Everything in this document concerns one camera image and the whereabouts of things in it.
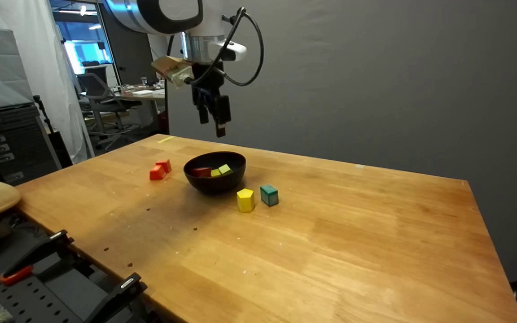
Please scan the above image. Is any white fabric curtain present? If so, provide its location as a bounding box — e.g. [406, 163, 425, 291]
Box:
[0, 0, 95, 165]

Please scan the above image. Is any black stand leg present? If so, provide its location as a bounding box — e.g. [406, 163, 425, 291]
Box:
[32, 93, 75, 170]

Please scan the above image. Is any black perforated breadboard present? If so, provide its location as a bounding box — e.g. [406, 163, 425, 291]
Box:
[0, 212, 152, 323]

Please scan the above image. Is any white desk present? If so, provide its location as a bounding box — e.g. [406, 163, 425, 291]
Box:
[113, 84, 167, 104]

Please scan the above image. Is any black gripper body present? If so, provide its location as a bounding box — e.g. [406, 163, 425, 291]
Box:
[190, 59, 230, 100]

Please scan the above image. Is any black round bowl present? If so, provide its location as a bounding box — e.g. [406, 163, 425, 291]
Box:
[183, 149, 248, 195]

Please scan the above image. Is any teal wooden cube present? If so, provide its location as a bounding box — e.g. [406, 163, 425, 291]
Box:
[258, 183, 280, 208]

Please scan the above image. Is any bright blue monitor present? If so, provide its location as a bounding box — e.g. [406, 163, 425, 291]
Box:
[61, 21, 115, 77]

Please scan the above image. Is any grey collapsible backdrop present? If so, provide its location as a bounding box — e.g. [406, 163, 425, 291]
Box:
[165, 0, 517, 285]

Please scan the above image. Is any black labelled cabinet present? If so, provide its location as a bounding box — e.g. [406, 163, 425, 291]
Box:
[0, 102, 63, 186]

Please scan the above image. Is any dark office chair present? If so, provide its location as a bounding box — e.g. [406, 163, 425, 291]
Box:
[77, 70, 133, 151]

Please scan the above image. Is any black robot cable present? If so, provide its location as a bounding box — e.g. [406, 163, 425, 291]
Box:
[192, 5, 267, 90]

